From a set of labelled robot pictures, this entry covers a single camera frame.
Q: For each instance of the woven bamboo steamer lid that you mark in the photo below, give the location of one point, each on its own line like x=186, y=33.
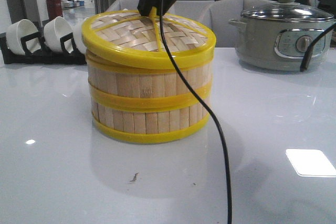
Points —
x=127, y=38

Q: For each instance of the bamboo steamer tray with cloth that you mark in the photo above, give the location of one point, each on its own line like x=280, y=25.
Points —
x=126, y=88

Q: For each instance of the grey armchair left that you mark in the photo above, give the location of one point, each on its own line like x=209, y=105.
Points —
x=123, y=4

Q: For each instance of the grey armchair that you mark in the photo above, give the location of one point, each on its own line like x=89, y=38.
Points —
x=123, y=4
x=216, y=15

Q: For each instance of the grey armchair right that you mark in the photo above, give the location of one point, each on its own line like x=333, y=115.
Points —
x=216, y=15

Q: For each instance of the red box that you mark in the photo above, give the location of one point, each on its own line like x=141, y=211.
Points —
x=54, y=9

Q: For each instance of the bamboo steamer tray yellow rims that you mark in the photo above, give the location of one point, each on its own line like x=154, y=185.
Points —
x=150, y=127

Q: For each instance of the glass pot lid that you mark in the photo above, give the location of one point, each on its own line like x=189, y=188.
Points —
x=288, y=11

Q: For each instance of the grey-green electric cooking pot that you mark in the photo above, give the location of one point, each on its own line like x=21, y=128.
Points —
x=275, y=45

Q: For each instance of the black bowl rack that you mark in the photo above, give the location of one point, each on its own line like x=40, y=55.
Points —
x=69, y=55

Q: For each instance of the white bowl leftmost in rack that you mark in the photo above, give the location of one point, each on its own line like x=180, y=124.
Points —
x=16, y=31

